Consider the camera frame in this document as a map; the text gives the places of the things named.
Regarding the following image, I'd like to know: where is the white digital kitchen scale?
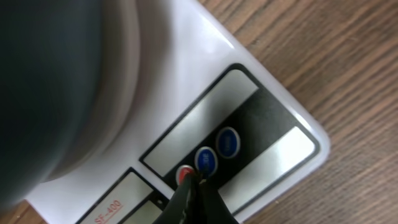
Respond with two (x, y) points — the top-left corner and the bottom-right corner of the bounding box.
(27, 1), (330, 223)

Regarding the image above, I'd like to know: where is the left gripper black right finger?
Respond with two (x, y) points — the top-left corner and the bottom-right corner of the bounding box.
(195, 179), (238, 224)

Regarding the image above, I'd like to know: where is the teal blue bowl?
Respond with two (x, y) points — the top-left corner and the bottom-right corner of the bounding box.
(0, 0), (105, 209)

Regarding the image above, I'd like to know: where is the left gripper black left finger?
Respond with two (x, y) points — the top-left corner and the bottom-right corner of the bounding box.
(154, 174), (196, 224)

